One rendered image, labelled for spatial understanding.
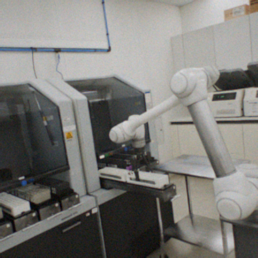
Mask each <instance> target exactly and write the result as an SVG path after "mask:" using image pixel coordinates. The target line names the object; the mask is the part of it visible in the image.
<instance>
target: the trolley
mask: <svg viewBox="0 0 258 258"><path fill-rule="evenodd" d="M232 160H233V163H234V166H235V167H236V168H237V167H238V166H239V165H241V164H250V163H251V161H250V160H238V159H232ZM150 170H151V173H155V172H156V171H158V172H165V173H172V174H179V175H183V176H185V182H186V188H187V198H188V207H189V215H187V216H186V217H184V218H183V219H180V220H179V221H177V222H176V223H175V224H173V225H172V226H170V227H168V228H167V229H165V230H164V231H162V224H161V216H160V207H159V201H158V198H155V197H154V199H155V207H156V213H157V221H158V230H159V235H160V244H161V254H160V258H168V256H167V254H166V251H165V247H164V238H163V235H165V236H168V237H171V238H174V239H176V240H178V241H181V242H184V243H186V244H190V245H192V246H195V247H197V248H200V249H202V250H205V251H208V252H211V253H214V254H216V255H219V256H222V257H224V258H229V255H230V254H231V253H232V252H233V251H234V239H233V227H232V224H230V223H226V222H221V221H219V220H216V219H211V218H208V217H204V216H201V215H197V214H193V213H192V204H191V194H190V188H189V178H188V176H190V177H197V178H201V179H208V180H214V178H215V177H216V175H215V173H214V171H213V169H212V166H211V164H210V161H209V159H208V157H205V156H199V155H186V154H183V155H180V156H178V157H175V158H173V159H171V160H169V161H166V162H163V163H161V164H159V165H156V166H154V167H152V168H150Z"/></svg>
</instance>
